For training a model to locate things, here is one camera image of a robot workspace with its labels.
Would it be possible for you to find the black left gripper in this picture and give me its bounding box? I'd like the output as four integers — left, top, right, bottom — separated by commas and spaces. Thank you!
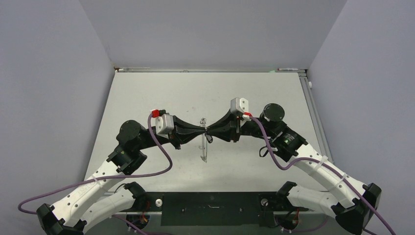
136, 116, 206, 150

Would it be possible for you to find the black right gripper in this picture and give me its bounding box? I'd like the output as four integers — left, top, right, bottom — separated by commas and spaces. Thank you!
206, 109, 275, 142

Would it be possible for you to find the small key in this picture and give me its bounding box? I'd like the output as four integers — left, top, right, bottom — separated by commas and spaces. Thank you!
206, 135, 213, 143

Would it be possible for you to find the metal ring plate with keyrings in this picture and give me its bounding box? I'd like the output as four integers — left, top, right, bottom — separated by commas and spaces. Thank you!
199, 117, 208, 163

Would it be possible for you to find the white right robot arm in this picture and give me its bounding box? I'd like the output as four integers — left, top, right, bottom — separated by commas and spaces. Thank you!
207, 103, 382, 235

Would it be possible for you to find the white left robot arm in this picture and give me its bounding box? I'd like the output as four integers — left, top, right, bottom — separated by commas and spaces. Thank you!
36, 110, 206, 235

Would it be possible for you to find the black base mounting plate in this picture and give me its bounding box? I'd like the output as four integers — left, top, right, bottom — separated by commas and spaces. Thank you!
144, 192, 306, 227

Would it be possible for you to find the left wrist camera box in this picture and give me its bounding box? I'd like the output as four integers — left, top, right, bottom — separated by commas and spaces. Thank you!
151, 109, 175, 136

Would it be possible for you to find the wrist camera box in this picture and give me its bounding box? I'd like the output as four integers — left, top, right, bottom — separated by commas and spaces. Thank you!
230, 97, 250, 117
151, 109, 175, 136

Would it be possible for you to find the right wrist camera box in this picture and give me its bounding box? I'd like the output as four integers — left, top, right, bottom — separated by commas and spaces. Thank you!
230, 97, 250, 117

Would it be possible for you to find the aluminium rail back edge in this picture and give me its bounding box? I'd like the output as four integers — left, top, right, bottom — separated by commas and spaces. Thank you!
115, 68, 307, 73

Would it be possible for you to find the aluminium rail edge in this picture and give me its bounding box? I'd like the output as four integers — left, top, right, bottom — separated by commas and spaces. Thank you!
115, 68, 307, 73
298, 70, 334, 163

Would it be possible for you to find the aluminium rail right edge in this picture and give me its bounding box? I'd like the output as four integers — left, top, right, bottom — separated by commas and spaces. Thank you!
298, 70, 334, 163

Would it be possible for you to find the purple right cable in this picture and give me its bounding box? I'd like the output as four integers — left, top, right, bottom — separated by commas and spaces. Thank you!
245, 113, 397, 235

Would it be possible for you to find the purple cable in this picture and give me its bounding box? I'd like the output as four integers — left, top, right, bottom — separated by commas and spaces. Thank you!
245, 113, 397, 235
17, 112, 173, 235

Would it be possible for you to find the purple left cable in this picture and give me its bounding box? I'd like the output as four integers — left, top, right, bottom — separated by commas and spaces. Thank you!
17, 112, 173, 235

